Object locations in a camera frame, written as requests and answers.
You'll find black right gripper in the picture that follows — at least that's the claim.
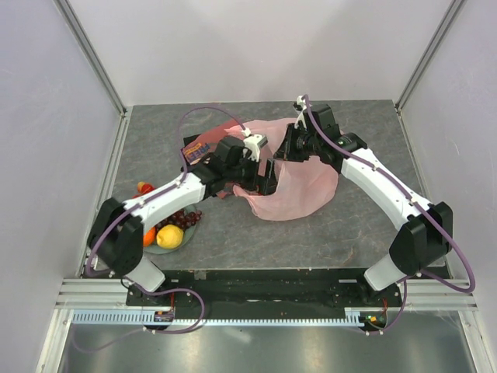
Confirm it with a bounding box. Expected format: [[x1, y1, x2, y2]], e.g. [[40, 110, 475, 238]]
[[274, 123, 321, 162]]

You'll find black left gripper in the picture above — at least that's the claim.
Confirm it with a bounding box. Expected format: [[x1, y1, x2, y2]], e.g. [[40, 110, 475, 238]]
[[225, 151, 280, 197]]

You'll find pink plastic bag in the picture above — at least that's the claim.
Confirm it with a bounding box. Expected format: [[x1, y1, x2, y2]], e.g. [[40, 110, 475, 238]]
[[218, 118, 339, 221]]

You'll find small red yellow peach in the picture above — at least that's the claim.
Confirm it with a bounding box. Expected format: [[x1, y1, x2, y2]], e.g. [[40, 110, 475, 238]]
[[133, 181, 155, 199]]

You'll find orange fruit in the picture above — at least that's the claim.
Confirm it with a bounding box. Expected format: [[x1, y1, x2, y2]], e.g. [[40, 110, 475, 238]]
[[143, 227, 156, 247]]

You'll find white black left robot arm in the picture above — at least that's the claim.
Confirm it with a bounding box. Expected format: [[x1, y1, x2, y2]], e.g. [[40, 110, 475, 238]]
[[87, 134, 277, 305]]

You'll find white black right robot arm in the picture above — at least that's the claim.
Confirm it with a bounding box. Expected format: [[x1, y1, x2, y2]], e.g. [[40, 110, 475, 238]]
[[274, 97, 453, 306]]

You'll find dark red grape bunch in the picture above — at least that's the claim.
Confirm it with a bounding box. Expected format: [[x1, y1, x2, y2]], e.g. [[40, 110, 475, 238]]
[[155, 209, 203, 231]]

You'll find grey green plate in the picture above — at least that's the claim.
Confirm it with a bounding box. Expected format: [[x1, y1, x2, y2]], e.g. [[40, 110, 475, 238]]
[[144, 217, 196, 255]]

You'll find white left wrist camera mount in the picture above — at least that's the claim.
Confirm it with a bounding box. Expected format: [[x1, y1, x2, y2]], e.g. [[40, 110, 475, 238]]
[[242, 128, 268, 162]]

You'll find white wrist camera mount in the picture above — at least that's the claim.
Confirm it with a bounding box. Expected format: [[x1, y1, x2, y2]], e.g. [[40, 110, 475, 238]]
[[242, 128, 268, 162], [294, 94, 311, 131]]

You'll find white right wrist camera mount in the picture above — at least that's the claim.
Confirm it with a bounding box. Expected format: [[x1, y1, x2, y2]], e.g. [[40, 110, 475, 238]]
[[294, 94, 311, 131]]

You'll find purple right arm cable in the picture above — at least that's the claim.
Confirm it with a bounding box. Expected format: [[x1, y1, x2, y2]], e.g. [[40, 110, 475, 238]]
[[302, 93, 477, 337]]

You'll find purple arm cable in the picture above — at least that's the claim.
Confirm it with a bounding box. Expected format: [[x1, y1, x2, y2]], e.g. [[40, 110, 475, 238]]
[[302, 93, 477, 337], [71, 106, 246, 354]]

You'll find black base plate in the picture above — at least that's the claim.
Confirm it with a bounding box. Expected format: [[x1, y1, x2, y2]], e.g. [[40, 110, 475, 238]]
[[126, 267, 405, 316]]

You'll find white slotted cable duct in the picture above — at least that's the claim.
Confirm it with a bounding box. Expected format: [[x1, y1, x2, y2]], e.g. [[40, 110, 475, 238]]
[[71, 309, 384, 326]]

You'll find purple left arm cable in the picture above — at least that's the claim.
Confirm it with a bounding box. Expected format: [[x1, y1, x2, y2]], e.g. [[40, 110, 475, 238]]
[[71, 106, 246, 354]]

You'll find front aluminium rail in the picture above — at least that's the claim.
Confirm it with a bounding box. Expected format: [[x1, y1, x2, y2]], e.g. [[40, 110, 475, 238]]
[[56, 277, 476, 310]]

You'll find right aluminium frame post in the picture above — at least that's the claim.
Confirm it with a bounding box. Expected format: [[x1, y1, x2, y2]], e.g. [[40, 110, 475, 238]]
[[394, 0, 467, 115]]

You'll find aluminium frame post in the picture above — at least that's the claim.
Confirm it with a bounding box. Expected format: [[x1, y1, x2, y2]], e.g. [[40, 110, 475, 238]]
[[394, 0, 467, 115], [54, 0, 127, 117]]

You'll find left aluminium frame post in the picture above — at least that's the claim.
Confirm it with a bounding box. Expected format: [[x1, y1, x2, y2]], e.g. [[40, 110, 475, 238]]
[[54, 0, 127, 117]]

